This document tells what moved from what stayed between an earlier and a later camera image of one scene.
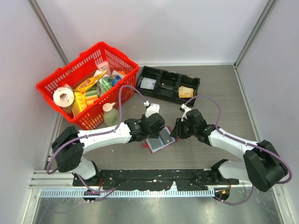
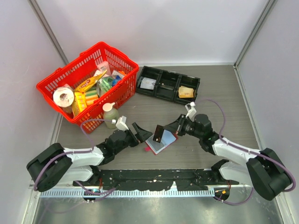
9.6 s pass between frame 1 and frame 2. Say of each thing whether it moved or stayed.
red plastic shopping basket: stayed
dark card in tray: stayed
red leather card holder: stayed
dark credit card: moved
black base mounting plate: stayed
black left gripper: moved
